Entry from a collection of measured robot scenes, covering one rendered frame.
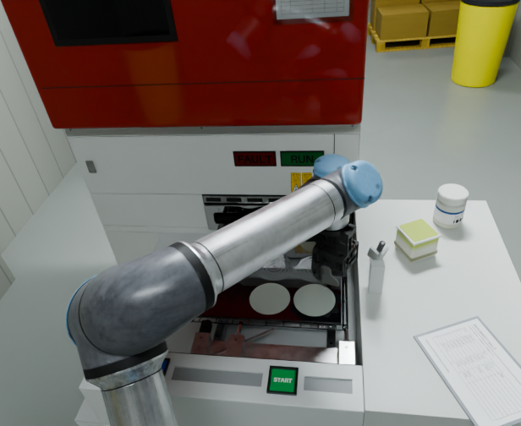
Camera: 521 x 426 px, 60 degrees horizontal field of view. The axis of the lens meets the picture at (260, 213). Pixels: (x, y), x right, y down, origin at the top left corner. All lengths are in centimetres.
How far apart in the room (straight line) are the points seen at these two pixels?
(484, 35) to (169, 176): 345
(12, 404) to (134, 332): 182
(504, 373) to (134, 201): 106
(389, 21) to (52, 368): 442
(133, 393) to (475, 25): 405
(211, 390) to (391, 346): 36
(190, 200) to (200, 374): 60
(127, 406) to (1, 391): 178
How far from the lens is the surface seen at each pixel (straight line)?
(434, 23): 539
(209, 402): 92
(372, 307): 102
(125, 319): 54
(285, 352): 104
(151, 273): 54
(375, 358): 94
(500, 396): 95
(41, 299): 271
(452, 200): 118
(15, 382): 241
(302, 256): 121
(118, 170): 139
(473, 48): 441
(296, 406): 89
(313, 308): 109
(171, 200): 139
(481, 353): 99
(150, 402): 66
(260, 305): 110
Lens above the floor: 174
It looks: 38 degrees down
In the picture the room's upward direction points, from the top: 6 degrees counter-clockwise
